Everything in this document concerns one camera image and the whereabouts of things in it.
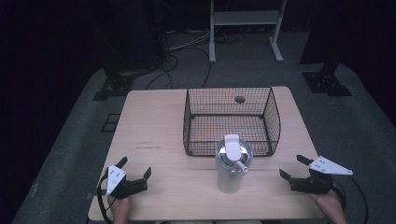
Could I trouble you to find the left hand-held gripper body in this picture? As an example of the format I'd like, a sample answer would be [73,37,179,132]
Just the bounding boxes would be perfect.
[106,164,149,200]

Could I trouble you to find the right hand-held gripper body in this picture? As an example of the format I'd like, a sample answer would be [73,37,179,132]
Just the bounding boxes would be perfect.
[289,155,354,195]

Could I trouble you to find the white tumbler with straw lid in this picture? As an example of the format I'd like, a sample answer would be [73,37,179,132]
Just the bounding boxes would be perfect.
[215,133,254,195]

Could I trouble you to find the black wire mesh basket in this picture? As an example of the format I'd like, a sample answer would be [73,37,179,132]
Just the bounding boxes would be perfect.
[182,86,282,158]

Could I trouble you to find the person's left hand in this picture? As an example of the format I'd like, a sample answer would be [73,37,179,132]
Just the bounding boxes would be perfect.
[107,195,133,224]

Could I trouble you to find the person's right hand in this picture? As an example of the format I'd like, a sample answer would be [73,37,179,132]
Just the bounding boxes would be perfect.
[309,189,348,224]

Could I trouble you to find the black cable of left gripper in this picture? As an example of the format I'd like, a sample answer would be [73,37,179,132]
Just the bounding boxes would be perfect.
[95,174,117,224]

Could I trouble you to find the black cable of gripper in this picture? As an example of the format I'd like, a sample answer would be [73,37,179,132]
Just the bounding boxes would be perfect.
[332,175,370,224]
[95,174,117,224]

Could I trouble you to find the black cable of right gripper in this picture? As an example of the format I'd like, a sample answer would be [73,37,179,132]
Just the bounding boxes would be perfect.
[332,175,370,224]

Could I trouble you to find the black stand base plate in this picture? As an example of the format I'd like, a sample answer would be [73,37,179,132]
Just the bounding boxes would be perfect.
[302,62,353,97]
[92,69,148,102]

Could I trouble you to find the black floor cables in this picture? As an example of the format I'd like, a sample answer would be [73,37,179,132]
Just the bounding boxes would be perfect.
[144,29,247,91]

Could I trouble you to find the white metal stand frame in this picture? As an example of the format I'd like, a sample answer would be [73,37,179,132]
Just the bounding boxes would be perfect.
[208,0,288,64]

